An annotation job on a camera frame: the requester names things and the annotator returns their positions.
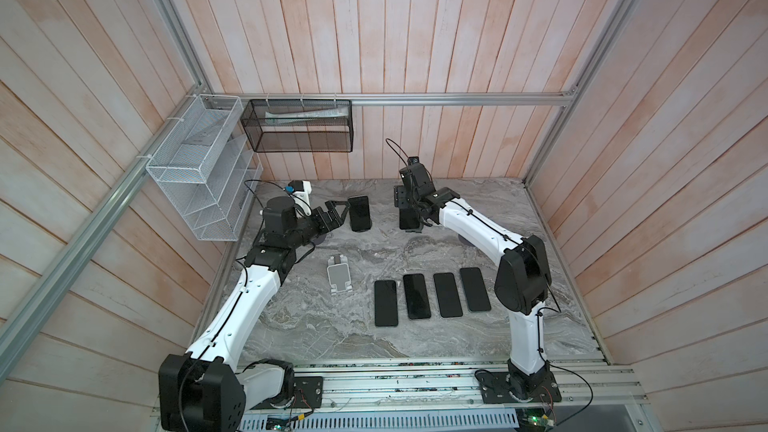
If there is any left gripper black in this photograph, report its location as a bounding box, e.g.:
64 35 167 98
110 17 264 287
287 200 350 248

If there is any blue phone reflective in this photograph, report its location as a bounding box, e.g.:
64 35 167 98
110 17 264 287
398 208 423 232

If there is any purple phone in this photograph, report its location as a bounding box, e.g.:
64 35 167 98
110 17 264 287
403 274 431 320

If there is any black phone round stand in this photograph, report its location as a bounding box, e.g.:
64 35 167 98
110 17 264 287
460 267 491 312

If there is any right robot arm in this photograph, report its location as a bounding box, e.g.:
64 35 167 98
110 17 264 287
394 156 552 402

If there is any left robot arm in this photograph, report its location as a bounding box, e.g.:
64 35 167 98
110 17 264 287
158 196 349 431

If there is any black wire mesh basket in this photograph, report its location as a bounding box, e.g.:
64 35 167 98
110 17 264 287
241 99 354 154

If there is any white wire mesh shelf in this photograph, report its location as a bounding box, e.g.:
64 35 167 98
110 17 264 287
147 94 262 242

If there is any aluminium rail frame front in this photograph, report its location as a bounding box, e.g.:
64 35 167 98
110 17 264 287
149 359 652 432

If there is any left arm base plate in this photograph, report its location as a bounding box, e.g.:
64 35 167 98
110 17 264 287
288 376 324 409

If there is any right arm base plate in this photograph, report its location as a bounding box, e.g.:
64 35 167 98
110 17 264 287
474 368 562 404

